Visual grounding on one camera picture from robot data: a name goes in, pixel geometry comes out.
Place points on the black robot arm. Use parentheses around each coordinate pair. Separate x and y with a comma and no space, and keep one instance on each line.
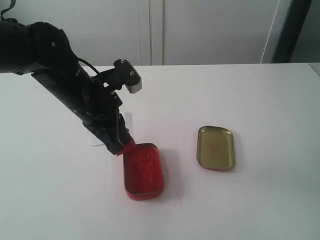
(43,51)

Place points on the red stamp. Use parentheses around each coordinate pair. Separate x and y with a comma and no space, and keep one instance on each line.
(129,147)

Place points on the gold tin lid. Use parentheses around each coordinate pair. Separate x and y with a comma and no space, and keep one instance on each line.
(215,148)

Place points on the white paper sheet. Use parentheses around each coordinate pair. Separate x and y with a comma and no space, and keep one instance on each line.
(94,141)

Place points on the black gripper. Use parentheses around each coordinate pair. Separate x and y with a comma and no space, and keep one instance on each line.
(111,131)

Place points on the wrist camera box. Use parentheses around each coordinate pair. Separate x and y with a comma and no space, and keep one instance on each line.
(128,75)

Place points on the red ink pad tin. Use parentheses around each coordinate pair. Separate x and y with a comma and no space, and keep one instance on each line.
(143,172)

